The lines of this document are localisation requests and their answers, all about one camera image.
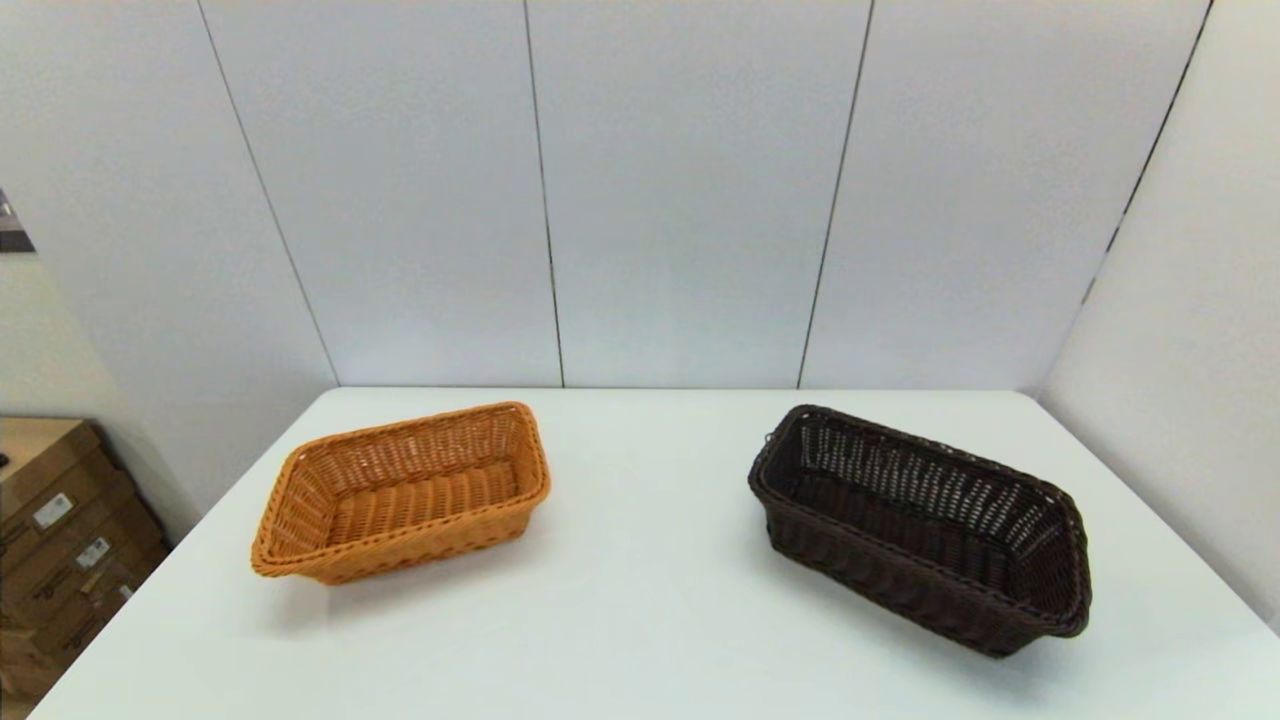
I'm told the orange wicker basket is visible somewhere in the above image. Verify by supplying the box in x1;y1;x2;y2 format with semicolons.
250;401;552;586

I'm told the dark brown wicker basket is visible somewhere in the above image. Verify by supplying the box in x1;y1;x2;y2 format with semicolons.
748;404;1093;659

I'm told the brown cardboard box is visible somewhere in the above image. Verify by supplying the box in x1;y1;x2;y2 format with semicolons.
0;418;136;546
0;500;171;636
0;585;141;701

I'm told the dark grey wall fixture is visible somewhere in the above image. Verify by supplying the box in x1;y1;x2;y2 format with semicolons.
0;190;36;253

